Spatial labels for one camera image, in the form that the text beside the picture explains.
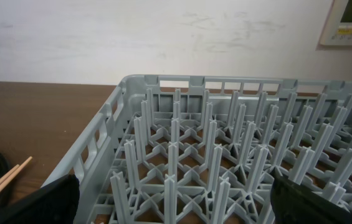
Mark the grey plastic dishwasher rack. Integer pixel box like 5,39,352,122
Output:
47,75,352,223

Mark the white wall control panel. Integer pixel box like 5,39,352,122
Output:
319,0,352,47

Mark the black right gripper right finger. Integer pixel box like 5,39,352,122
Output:
270,169,352,223

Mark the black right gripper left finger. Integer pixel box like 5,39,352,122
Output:
0,174,80,224

